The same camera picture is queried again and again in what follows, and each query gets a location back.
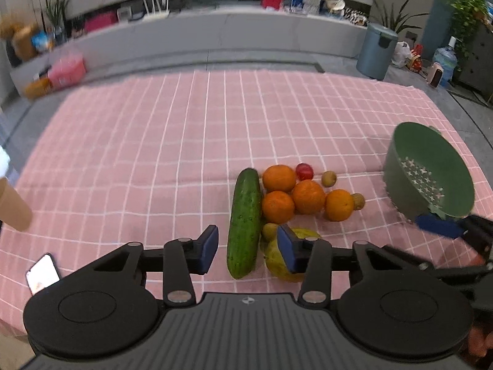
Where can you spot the small pink heater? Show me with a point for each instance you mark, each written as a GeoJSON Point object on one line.
{"type": "Point", "coordinates": [435, 75]}

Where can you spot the grey tv bench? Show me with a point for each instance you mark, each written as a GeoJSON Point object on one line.
{"type": "Point", "coordinates": [200, 30]}

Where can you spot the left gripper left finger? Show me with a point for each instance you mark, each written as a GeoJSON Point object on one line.
{"type": "Point", "coordinates": [177, 261]}

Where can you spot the pink checkered cloth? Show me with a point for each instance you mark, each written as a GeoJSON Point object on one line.
{"type": "Point", "coordinates": [155, 157]}

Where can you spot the blue water jug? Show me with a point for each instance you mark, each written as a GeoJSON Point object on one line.
{"type": "Point", "coordinates": [446, 58]}

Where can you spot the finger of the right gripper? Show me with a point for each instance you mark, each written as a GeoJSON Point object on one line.
{"type": "Point", "coordinates": [433, 224]}

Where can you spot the grey pedal trash bin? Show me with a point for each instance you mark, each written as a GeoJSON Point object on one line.
{"type": "Point", "coordinates": [377, 51]}

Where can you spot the white smartphone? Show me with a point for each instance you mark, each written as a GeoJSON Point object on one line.
{"type": "Point", "coordinates": [43, 273]}

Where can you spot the white plastic bag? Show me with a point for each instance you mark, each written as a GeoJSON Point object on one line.
{"type": "Point", "coordinates": [401, 55]}

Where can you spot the red small fruit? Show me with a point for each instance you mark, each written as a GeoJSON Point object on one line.
{"type": "Point", "coordinates": [304, 171]}

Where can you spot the green plant in vase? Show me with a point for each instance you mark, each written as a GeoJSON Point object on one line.
{"type": "Point", "coordinates": [53, 18]}

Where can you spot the small brown fruit back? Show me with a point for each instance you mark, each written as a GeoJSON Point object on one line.
{"type": "Point", "coordinates": [329, 179]}

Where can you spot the red box on shelf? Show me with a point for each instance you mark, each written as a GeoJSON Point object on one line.
{"type": "Point", "coordinates": [271, 4]}

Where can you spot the white wifi router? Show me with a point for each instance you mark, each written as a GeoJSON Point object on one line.
{"type": "Point", "coordinates": [156, 9]}

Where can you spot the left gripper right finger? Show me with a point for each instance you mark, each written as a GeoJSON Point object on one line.
{"type": "Point", "coordinates": [318, 259]}

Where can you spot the climbing plant on cabinet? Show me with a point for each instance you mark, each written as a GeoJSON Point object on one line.
{"type": "Point", "coordinates": [467, 15]}

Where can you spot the magenta flat box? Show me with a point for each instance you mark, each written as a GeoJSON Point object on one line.
{"type": "Point", "coordinates": [100, 21]}

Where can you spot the orange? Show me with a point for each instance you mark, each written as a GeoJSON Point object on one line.
{"type": "Point", "coordinates": [339, 205]}
{"type": "Point", "coordinates": [309, 197]}
{"type": "Point", "coordinates": [279, 178]}
{"type": "Point", "coordinates": [278, 207]}

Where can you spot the green cucumber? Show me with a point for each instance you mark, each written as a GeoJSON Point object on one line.
{"type": "Point", "coordinates": [245, 224]}

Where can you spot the pink storage box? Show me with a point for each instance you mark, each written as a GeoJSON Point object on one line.
{"type": "Point", "coordinates": [67, 72]}

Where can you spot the green colander bowl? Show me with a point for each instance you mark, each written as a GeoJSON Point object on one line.
{"type": "Point", "coordinates": [425, 175]}

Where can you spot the potted plant by bin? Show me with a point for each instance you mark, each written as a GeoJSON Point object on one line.
{"type": "Point", "coordinates": [394, 19]}

